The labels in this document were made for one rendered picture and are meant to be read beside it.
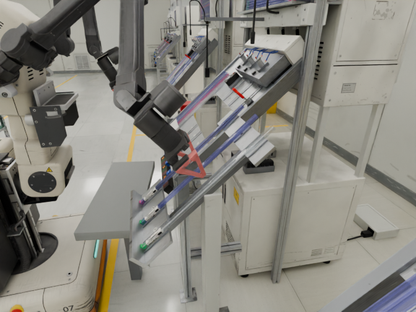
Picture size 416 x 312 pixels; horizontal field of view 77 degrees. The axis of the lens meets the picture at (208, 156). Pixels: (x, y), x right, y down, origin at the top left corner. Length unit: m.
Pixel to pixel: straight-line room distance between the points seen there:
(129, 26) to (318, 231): 1.34
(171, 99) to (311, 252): 1.32
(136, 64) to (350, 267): 1.67
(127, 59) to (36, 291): 1.10
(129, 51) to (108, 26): 9.17
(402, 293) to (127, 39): 0.73
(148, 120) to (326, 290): 1.43
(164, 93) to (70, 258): 1.12
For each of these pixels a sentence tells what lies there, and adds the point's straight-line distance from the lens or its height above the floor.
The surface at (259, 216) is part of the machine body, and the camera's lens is 1.36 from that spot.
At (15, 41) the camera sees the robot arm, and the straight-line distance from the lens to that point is 0.97.
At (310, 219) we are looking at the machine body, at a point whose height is 0.40.
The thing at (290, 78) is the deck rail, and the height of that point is 1.12.
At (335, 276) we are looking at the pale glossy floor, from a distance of 1.84.
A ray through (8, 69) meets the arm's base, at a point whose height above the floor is 1.19.
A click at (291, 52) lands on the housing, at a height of 1.22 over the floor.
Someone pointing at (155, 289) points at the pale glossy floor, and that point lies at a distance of 1.66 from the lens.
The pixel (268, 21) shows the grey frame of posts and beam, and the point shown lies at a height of 1.33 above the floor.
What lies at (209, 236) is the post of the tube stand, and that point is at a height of 0.64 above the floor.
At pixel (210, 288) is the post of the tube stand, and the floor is 0.38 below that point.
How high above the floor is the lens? 1.29
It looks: 26 degrees down
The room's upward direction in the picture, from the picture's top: straight up
